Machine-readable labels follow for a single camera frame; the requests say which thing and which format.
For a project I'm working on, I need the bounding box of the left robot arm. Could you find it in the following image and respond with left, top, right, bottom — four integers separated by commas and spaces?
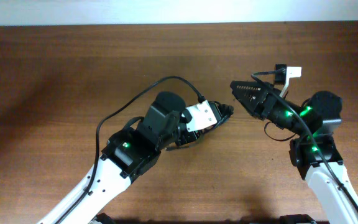
40, 91, 233, 223

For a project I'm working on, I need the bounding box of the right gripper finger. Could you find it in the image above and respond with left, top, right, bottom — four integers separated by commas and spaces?
230, 81, 266, 95
232, 90, 265, 117

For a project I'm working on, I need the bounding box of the black cable bundle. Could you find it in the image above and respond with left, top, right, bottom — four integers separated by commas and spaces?
165, 100, 235, 152

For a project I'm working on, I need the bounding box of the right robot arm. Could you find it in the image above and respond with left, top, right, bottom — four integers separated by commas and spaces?
230, 64, 358, 223

